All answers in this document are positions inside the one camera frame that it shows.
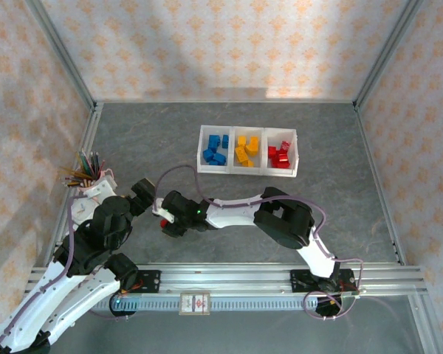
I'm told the pink pencil cup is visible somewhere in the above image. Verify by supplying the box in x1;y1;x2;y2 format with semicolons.
77;168;116;195

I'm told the framed label card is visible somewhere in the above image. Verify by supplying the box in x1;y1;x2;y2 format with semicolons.
179;291;212;317

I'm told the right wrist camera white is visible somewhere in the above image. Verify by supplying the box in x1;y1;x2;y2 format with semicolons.
151;198;176;224

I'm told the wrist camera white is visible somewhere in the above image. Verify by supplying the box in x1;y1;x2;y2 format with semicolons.
151;198;176;224
81;176;118;203

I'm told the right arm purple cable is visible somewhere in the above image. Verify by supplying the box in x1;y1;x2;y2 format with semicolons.
155;165;365;321

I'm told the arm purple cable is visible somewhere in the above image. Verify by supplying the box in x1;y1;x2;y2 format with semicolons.
0;193;114;354
155;165;365;321

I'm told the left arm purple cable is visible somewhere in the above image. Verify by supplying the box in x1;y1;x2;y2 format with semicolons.
0;193;114;354

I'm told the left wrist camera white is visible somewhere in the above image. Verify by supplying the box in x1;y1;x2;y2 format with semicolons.
81;176;118;203

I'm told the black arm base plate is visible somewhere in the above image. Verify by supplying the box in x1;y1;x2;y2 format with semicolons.
289;268;355;295
125;269;162;295

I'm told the aluminium mounting rail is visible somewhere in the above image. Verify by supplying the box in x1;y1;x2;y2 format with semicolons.
25;263;427;296

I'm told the aluminium side rail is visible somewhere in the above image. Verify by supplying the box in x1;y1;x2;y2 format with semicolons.
354;102;408;267
44;102;105;267

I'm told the gray slotted cable duct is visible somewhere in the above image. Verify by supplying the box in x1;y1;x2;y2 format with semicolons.
92;296;318;311

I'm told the aluminium back rail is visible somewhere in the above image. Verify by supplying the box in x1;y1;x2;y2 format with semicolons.
95;99;357;105

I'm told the aluminium frame post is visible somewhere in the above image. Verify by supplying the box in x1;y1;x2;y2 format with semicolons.
354;0;426;111
24;0;97;111
408;294;443;354

